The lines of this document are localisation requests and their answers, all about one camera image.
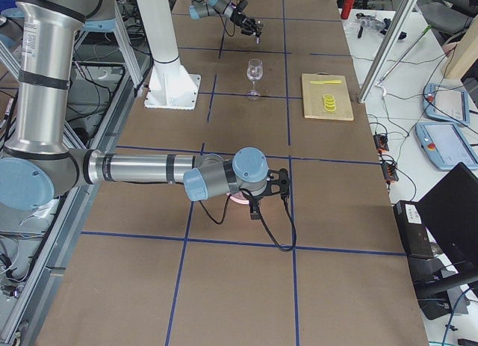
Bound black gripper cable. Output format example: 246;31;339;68
197;191;298;253

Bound wooden cutting board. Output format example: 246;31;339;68
301;73;354;121

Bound aluminium frame post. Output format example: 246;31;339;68
357;0;417;103

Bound clear wine glass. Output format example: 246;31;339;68
246;59;264;100

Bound upper teach pendant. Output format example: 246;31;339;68
423;83;470;126

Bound metal jigger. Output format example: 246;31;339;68
255;21;262;45

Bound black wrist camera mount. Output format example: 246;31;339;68
261;168;291;200

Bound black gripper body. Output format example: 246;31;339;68
230;10;255;30
246;193;264;221

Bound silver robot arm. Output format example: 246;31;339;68
189;0;264;44
1;0;270;210

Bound lower teach pendant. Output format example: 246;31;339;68
415;122;477;171

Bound red fire extinguisher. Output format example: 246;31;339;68
341;0;355;19

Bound long grabber stick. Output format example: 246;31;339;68
374;25;432;95

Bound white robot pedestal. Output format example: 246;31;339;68
137;0;201;111

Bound yellow lemon slices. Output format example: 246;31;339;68
322;94;336;113

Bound pink bowl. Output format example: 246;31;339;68
230;192;249;205

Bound black laptop computer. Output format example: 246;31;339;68
393;161;478;265

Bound yellow plastic knife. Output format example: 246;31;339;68
309;79;342;85

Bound orange black connector block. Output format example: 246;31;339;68
373;133;399;185

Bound teach pendant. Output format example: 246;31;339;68
415;122;477;171
423;83;470;126

